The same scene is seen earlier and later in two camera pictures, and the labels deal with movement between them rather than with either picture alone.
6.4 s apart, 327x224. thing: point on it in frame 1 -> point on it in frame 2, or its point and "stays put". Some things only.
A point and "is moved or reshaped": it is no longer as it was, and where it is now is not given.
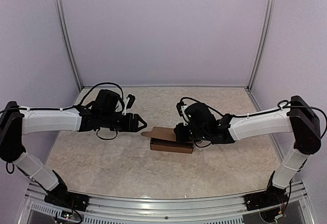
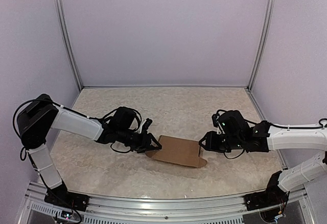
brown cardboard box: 164,139 is moved or reshaped
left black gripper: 131,125 -> 144,142
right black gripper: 181,137 -> 210,145
